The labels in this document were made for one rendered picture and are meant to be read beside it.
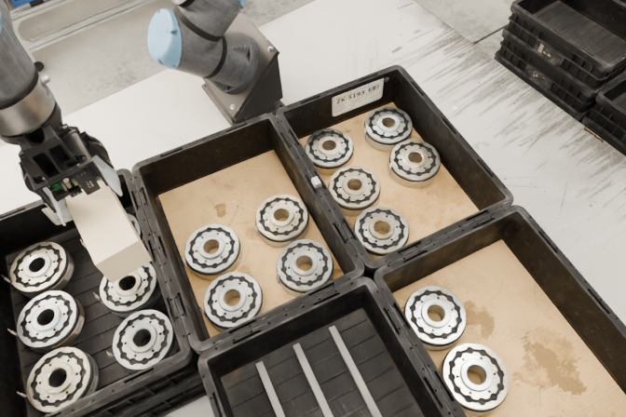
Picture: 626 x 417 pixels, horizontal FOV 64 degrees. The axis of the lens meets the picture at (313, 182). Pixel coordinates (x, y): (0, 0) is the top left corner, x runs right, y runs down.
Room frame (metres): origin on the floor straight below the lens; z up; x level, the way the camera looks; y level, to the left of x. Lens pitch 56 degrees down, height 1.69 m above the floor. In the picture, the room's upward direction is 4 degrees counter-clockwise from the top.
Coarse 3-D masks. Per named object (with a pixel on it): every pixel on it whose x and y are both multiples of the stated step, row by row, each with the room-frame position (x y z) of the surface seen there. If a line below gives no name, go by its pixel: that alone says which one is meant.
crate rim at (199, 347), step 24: (264, 120) 0.68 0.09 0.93; (192, 144) 0.63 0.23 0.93; (288, 144) 0.62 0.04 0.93; (144, 192) 0.53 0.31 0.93; (312, 192) 0.50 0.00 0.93; (168, 264) 0.38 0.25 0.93; (360, 264) 0.35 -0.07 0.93; (336, 288) 0.31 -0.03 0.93; (192, 336) 0.25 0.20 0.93; (216, 336) 0.25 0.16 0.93
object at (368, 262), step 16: (352, 80) 0.77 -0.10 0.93; (368, 80) 0.77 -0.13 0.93; (320, 96) 0.74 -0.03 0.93; (288, 112) 0.70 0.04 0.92; (432, 112) 0.67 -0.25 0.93; (288, 128) 0.65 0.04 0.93; (448, 128) 0.62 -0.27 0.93; (464, 144) 0.58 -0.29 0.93; (304, 160) 0.57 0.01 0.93; (480, 160) 0.54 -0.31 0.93; (320, 176) 0.53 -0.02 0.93; (496, 176) 0.51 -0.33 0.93; (336, 208) 0.46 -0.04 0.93; (496, 208) 0.44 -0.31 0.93; (464, 224) 0.41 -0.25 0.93; (352, 240) 0.40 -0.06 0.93; (416, 240) 0.39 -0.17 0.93; (432, 240) 0.38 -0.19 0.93; (368, 256) 0.36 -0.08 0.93; (384, 256) 0.36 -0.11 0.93; (400, 256) 0.36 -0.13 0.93; (368, 272) 0.35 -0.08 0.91
